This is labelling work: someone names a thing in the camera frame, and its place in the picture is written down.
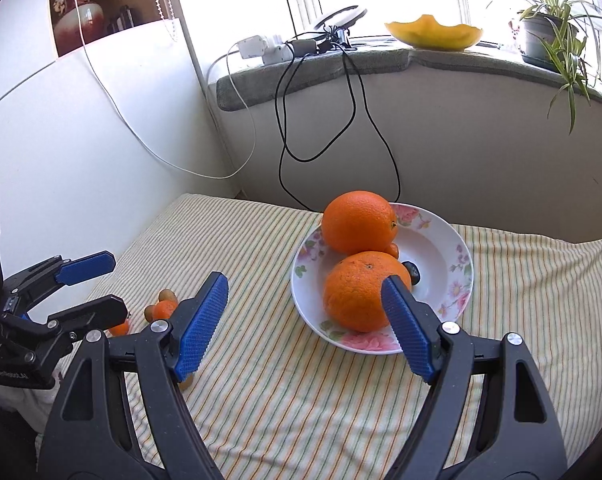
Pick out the dark plum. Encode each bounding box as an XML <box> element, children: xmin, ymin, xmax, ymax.
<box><xmin>402</xmin><ymin>260</ymin><xmax>421</xmax><ymax>286</ymax></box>

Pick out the large bumpy orange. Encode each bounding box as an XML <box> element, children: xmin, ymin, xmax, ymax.
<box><xmin>323</xmin><ymin>252</ymin><xmax>412</xmax><ymax>333</ymax></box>

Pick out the smooth round orange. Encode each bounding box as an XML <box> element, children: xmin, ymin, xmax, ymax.
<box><xmin>321</xmin><ymin>191</ymin><xmax>397</xmax><ymax>255</ymax></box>

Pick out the small mandarin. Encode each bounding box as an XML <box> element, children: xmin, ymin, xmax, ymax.
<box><xmin>152</xmin><ymin>300</ymin><xmax>179</xmax><ymax>321</ymax></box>
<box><xmin>385</xmin><ymin>243</ymin><xmax>400</xmax><ymax>259</ymax></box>

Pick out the white gloved left hand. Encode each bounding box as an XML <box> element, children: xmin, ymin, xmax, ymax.
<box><xmin>0</xmin><ymin>365</ymin><xmax>63</xmax><ymax>434</ymax></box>

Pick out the brown kiwi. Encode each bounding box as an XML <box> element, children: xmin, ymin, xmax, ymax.
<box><xmin>144</xmin><ymin>304</ymin><xmax>155</xmax><ymax>323</ymax></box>
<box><xmin>159</xmin><ymin>289</ymin><xmax>179</xmax><ymax>304</ymax></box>

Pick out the small mandarin on cloth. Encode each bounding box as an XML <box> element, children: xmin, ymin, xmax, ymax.
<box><xmin>152</xmin><ymin>300</ymin><xmax>179</xmax><ymax>321</ymax></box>

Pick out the striped yellow cloth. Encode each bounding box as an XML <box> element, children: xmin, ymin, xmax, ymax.
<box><xmin>80</xmin><ymin>195</ymin><xmax>602</xmax><ymax>479</ymax></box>

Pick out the floral white plate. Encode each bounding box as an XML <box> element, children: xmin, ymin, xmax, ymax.
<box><xmin>290</xmin><ymin>203</ymin><xmax>475</xmax><ymax>356</ymax></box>

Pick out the red white ceramic jar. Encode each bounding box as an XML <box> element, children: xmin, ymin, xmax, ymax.
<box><xmin>50</xmin><ymin>0</ymin><xmax>106</xmax><ymax>56</ymax></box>

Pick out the green sill mat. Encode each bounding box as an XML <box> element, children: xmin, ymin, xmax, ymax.
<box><xmin>215</xmin><ymin>46</ymin><xmax>602</xmax><ymax>114</ymax></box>

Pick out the white power adapter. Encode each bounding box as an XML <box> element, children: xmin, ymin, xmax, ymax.
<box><xmin>237</xmin><ymin>35</ymin><xmax>295</xmax><ymax>65</ymax></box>

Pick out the potted spider plant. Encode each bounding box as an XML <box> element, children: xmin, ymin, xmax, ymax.
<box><xmin>516</xmin><ymin>0</ymin><xmax>602</xmax><ymax>130</ymax></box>

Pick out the yellow fruit bowl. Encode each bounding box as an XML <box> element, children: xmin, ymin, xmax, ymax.
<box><xmin>385</xmin><ymin>14</ymin><xmax>482</xmax><ymax>51</ymax></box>

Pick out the white cable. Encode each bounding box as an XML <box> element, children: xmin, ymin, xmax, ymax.
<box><xmin>62</xmin><ymin>0</ymin><xmax>260</xmax><ymax>181</ymax></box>

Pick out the black cable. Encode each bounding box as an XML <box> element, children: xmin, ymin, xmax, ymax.
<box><xmin>273</xmin><ymin>41</ymin><xmax>403</xmax><ymax>213</ymax></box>

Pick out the ring light stand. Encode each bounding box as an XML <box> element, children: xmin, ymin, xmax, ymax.
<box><xmin>248</xmin><ymin>0</ymin><xmax>369</xmax><ymax>51</ymax></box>

